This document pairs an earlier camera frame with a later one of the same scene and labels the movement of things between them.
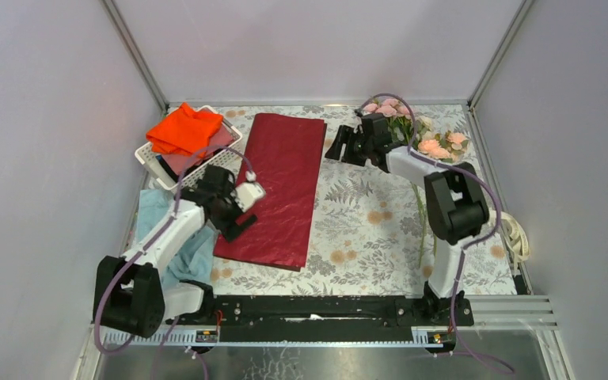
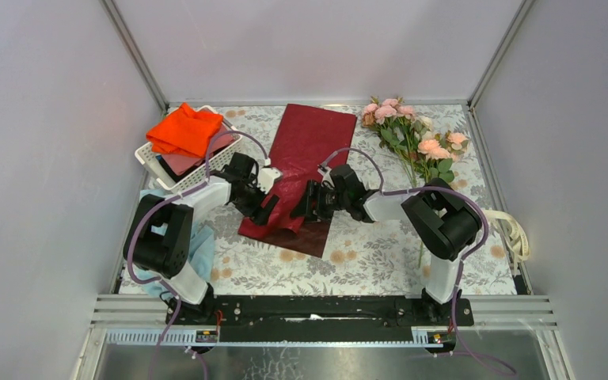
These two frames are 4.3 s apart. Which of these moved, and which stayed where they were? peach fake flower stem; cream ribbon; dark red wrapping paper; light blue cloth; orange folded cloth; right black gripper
Moved: right black gripper; dark red wrapping paper
Stayed: cream ribbon; light blue cloth; peach fake flower stem; orange folded cloth
